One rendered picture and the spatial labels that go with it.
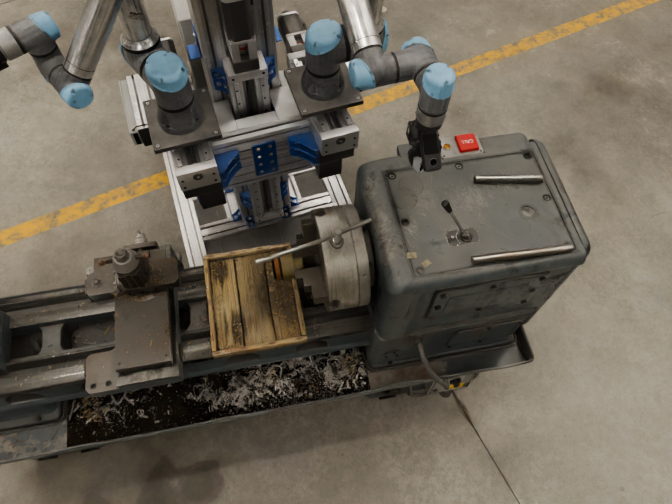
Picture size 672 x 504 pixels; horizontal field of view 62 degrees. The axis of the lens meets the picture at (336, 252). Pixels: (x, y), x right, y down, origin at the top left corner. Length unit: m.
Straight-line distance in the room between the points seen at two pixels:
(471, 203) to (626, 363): 1.63
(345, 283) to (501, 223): 0.47
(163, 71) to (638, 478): 2.52
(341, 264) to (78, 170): 2.23
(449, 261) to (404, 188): 0.26
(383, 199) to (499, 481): 1.53
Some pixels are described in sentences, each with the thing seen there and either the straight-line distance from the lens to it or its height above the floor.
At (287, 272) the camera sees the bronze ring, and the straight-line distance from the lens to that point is 1.66.
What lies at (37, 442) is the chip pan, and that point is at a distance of 2.31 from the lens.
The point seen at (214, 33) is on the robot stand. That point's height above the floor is 1.35.
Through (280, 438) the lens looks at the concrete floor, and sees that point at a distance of 2.64.
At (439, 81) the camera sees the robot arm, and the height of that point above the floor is 1.65.
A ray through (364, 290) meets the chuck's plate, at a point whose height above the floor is 1.14.
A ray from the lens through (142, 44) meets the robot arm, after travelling 1.87.
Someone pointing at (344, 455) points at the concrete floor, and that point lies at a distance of 2.62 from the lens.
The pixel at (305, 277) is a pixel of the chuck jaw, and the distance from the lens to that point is 1.65.
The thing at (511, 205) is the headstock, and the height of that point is 1.26.
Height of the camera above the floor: 2.59
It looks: 62 degrees down
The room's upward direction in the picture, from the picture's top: 3 degrees clockwise
